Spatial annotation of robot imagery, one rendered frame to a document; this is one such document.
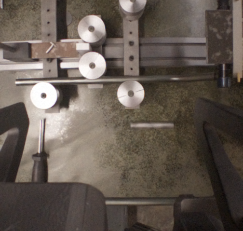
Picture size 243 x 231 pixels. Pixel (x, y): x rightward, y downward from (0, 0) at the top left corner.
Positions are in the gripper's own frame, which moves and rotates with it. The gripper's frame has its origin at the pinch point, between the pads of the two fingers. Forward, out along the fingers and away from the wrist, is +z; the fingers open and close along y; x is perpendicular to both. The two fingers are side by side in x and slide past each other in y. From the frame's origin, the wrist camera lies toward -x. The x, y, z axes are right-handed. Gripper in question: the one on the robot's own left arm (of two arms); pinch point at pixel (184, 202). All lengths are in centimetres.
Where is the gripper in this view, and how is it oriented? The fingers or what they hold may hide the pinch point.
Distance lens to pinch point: 41.7
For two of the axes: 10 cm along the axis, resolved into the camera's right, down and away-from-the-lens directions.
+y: -0.1, 10.0, 0.8
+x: 10.0, 0.1, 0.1
